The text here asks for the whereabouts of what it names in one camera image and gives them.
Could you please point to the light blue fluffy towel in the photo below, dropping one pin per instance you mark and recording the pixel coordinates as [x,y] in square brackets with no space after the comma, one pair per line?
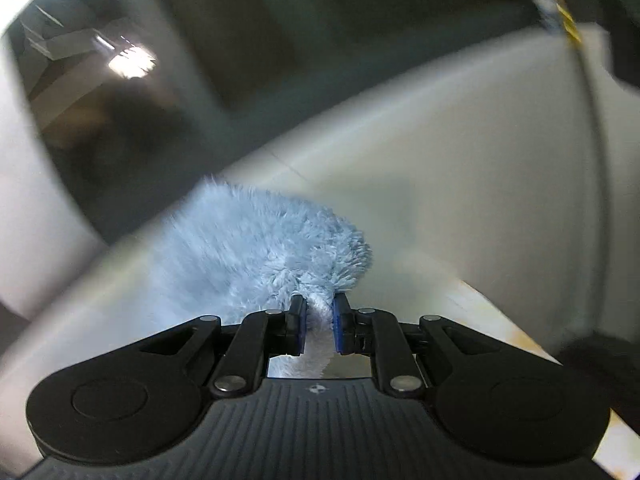
[260,250]

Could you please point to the checkered flower-print tablecloth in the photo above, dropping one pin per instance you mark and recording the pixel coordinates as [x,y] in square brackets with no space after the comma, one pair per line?
[505,322]

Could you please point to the dark blurred object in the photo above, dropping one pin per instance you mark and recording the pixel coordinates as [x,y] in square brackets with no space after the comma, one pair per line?
[625,45]

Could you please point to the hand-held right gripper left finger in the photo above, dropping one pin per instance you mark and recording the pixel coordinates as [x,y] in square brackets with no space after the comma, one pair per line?
[300,326]

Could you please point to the dark glass panel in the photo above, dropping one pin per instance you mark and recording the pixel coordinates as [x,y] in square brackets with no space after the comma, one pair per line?
[125,125]

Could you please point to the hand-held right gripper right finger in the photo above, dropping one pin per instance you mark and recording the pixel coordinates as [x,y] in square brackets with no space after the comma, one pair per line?
[341,326]

